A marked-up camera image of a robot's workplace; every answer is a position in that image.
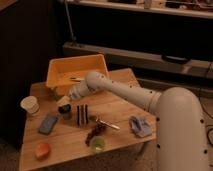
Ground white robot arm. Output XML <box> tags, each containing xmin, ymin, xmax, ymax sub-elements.
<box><xmin>65</xmin><ymin>71</ymin><xmax>210</xmax><ymax>171</ymax></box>

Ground dark metal cup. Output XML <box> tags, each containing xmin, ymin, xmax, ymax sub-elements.
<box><xmin>58</xmin><ymin>111</ymin><xmax>71</xmax><ymax>120</ymax></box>

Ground white paper cup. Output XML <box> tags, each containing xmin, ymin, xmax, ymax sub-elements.
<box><xmin>20</xmin><ymin>96</ymin><xmax>39</xmax><ymax>116</ymax></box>

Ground dark striped block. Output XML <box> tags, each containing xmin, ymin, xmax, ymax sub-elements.
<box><xmin>77</xmin><ymin>104</ymin><xmax>89</xmax><ymax>126</ymax></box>

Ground utensil inside yellow bin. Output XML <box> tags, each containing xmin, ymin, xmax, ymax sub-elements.
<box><xmin>70</xmin><ymin>77</ymin><xmax>84</xmax><ymax>82</ymax></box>

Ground blue sponge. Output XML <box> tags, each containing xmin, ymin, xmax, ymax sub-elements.
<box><xmin>38</xmin><ymin>114</ymin><xmax>58</xmax><ymax>135</ymax></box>

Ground yellow plastic bin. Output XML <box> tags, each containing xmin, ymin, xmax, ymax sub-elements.
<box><xmin>46</xmin><ymin>54</ymin><xmax>109</xmax><ymax>95</ymax></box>

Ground wooden table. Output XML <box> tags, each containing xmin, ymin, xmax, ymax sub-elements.
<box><xmin>18</xmin><ymin>67</ymin><xmax>158</xmax><ymax>171</ymax></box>

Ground metal spoon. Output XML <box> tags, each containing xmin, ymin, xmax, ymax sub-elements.
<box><xmin>94</xmin><ymin>117</ymin><xmax>120</xmax><ymax>130</ymax></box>

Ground dark red grapes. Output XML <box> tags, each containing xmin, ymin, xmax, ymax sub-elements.
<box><xmin>85</xmin><ymin>124</ymin><xmax>106</xmax><ymax>145</ymax></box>

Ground green small bowl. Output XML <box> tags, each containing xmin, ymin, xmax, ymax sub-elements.
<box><xmin>89</xmin><ymin>136</ymin><xmax>105</xmax><ymax>154</ymax></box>

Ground orange fruit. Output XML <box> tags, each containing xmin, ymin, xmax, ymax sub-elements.
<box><xmin>35</xmin><ymin>143</ymin><xmax>51</xmax><ymax>160</ymax></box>

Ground metal pole stand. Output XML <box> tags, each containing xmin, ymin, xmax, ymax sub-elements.
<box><xmin>64</xmin><ymin>0</ymin><xmax>77</xmax><ymax>45</ymax></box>

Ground blue crumpled cloth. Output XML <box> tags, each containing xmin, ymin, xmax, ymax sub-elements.
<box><xmin>129</xmin><ymin>116</ymin><xmax>152</xmax><ymax>138</ymax></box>

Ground black handle on shelf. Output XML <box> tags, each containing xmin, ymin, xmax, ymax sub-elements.
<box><xmin>161</xmin><ymin>55</ymin><xmax>190</xmax><ymax>64</ymax></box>

